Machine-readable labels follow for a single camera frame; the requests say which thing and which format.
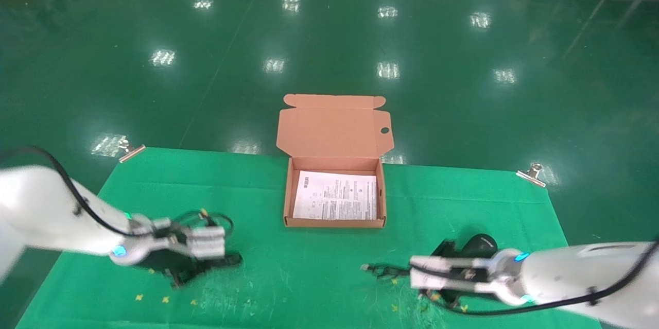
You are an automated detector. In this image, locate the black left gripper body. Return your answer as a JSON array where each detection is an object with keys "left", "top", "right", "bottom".
[{"left": 130, "top": 217, "right": 191, "bottom": 274}]

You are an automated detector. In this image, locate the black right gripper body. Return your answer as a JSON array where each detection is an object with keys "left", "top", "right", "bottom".
[{"left": 447, "top": 252, "right": 504, "bottom": 299}]

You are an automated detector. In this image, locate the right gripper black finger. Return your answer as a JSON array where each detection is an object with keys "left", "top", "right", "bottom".
[
  {"left": 424, "top": 290, "right": 465, "bottom": 312},
  {"left": 431, "top": 239, "right": 462, "bottom": 261}
]

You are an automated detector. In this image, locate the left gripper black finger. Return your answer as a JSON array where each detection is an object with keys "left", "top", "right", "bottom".
[{"left": 169, "top": 266, "right": 207, "bottom": 289}]

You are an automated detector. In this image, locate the black computer mouse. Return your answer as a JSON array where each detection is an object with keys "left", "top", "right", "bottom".
[{"left": 460, "top": 233, "right": 498, "bottom": 258}]

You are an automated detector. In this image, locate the brown cardboard mailer box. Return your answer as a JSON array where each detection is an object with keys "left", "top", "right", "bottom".
[{"left": 276, "top": 94, "right": 394, "bottom": 229}]

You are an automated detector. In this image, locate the silver metal binder clip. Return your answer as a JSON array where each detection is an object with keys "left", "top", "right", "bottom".
[
  {"left": 516, "top": 163, "right": 547, "bottom": 187},
  {"left": 117, "top": 138, "right": 146, "bottom": 164}
]

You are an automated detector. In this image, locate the white printed paper sheet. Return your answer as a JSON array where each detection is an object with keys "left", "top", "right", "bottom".
[{"left": 292, "top": 170, "right": 378, "bottom": 221}]

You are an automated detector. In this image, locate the green table cloth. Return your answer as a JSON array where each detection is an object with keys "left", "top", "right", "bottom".
[{"left": 15, "top": 146, "right": 603, "bottom": 329}]

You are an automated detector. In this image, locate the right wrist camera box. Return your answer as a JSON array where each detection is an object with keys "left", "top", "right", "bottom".
[{"left": 410, "top": 255, "right": 449, "bottom": 290}]

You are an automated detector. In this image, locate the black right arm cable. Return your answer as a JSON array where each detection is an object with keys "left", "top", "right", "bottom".
[{"left": 412, "top": 240, "right": 659, "bottom": 317}]

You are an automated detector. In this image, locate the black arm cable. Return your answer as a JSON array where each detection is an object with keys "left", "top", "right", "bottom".
[
  {"left": 0, "top": 146, "right": 234, "bottom": 237},
  {"left": 412, "top": 240, "right": 659, "bottom": 317}
]

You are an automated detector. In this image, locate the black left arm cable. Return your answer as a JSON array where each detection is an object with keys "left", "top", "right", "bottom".
[{"left": 0, "top": 146, "right": 234, "bottom": 237}]

